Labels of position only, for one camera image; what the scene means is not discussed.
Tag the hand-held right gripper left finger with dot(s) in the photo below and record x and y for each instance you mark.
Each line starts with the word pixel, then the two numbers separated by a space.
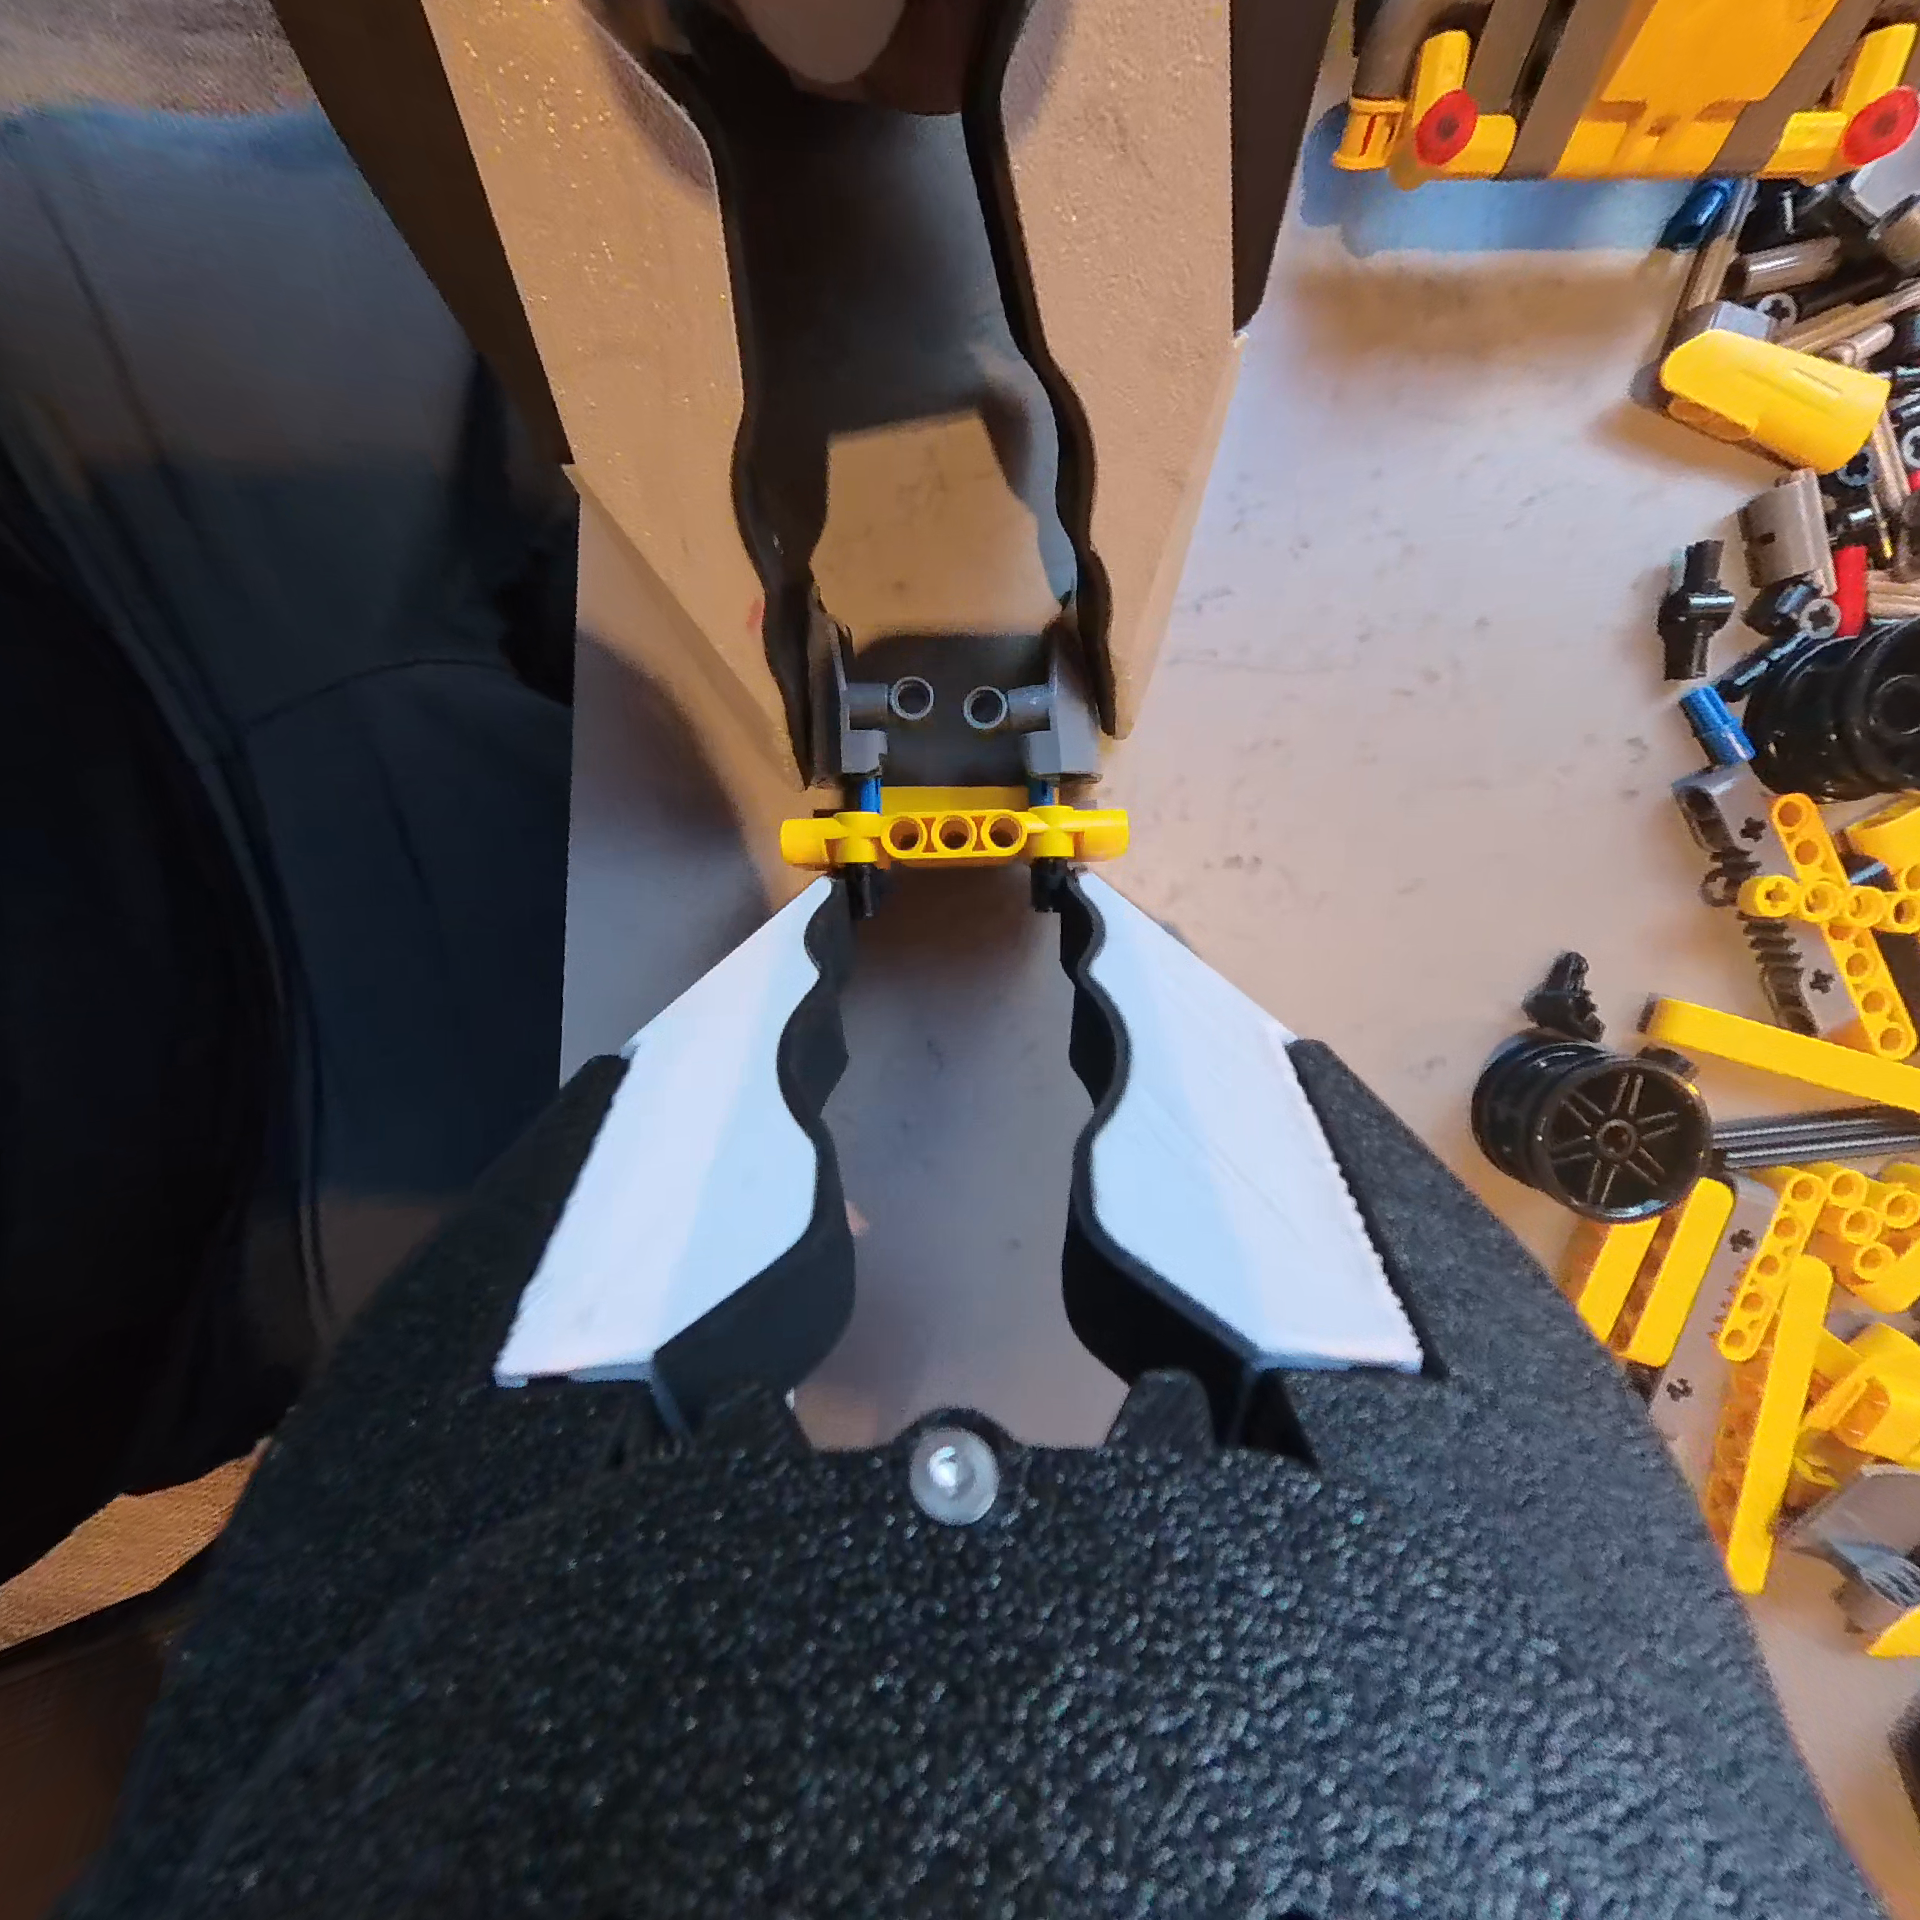
pixel 661 1200

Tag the dark grey brick bracket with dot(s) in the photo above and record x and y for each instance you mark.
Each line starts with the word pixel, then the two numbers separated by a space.
pixel 867 704

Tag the person's dark blue shirt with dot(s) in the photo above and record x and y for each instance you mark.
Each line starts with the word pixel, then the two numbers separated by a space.
pixel 300 751

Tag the grey desk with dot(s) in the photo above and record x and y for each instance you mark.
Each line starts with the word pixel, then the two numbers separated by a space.
pixel 1350 674

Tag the black spoked toy wheel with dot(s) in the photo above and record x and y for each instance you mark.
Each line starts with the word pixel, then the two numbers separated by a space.
pixel 1612 1133

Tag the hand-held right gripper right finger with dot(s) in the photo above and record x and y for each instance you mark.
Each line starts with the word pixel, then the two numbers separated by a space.
pixel 1244 1200

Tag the black brick axle connector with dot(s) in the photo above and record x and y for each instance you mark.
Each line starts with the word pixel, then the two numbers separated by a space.
pixel 1700 609

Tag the small black brick pin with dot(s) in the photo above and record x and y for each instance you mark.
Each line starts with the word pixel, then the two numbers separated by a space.
pixel 1564 998

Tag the yellow curved brick panel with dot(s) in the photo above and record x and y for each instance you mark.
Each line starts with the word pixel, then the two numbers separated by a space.
pixel 1785 399

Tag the pile of loose brick pieces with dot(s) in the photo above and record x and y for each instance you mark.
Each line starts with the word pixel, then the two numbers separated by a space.
pixel 1816 901

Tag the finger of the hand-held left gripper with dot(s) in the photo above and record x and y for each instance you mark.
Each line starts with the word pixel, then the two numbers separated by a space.
pixel 600 270
pixel 1156 270

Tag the yellow toy brick vehicle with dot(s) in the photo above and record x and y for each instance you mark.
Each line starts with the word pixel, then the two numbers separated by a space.
pixel 1652 90

